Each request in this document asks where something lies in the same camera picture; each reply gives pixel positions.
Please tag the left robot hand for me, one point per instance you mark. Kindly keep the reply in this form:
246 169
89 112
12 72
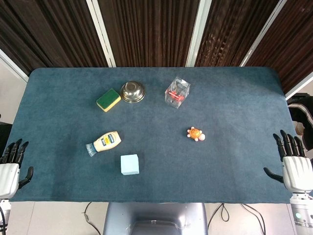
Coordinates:
8 175

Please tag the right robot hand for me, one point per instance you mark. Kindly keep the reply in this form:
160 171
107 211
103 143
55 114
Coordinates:
297 171

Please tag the orange toy turtle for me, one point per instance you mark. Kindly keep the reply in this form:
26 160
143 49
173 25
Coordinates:
195 133

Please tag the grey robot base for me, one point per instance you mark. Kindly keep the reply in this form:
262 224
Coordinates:
155 219

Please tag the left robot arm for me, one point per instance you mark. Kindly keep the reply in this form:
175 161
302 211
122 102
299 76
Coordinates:
4 213

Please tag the mayonnaise squeeze bottle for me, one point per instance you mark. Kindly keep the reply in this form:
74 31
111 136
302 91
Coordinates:
105 142

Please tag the black chair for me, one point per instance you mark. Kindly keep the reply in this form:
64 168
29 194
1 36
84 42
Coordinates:
302 115

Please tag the light blue foam cube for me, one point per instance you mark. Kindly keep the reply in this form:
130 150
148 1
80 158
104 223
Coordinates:
129 164

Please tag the green yellow sponge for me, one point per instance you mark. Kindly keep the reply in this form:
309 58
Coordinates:
108 100

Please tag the clear plastic box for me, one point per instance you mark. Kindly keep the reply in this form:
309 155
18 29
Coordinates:
177 92

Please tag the blue table cloth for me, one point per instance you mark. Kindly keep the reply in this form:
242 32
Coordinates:
151 137

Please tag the steel bowl upside down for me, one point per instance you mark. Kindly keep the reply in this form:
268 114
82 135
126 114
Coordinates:
133 92

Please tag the white partition post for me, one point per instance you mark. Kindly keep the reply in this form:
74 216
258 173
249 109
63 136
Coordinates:
100 30
13 67
264 31
198 30

